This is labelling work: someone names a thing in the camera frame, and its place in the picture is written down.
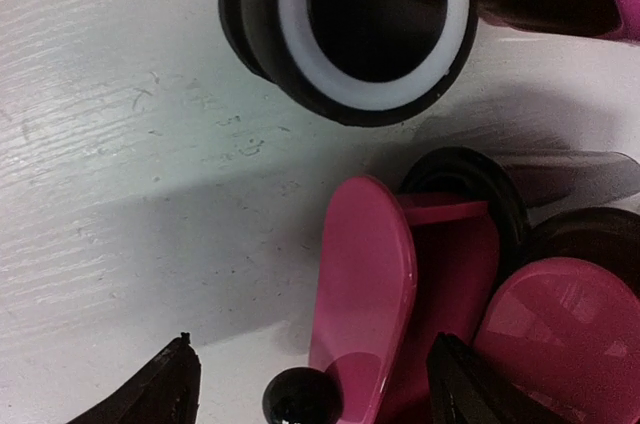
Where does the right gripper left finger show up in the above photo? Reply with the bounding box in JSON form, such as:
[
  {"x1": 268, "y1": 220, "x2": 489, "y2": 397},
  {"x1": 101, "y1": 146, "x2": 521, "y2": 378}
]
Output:
[{"x1": 70, "y1": 332, "x2": 201, "y2": 424}]

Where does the black and pink drawer organizer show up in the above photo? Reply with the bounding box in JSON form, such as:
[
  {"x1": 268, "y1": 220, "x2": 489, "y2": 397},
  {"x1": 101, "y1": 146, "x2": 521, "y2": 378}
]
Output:
[{"x1": 262, "y1": 146, "x2": 640, "y2": 424}]

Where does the pink hard-shell suitcase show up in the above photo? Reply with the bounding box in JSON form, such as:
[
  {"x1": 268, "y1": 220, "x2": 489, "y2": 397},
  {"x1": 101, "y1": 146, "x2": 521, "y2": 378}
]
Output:
[{"x1": 218, "y1": 0, "x2": 639, "y2": 127}]

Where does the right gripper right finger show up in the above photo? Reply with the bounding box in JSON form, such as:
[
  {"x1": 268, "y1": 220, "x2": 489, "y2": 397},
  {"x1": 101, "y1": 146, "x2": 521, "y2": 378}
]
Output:
[{"x1": 426, "y1": 333, "x2": 565, "y2": 424}]

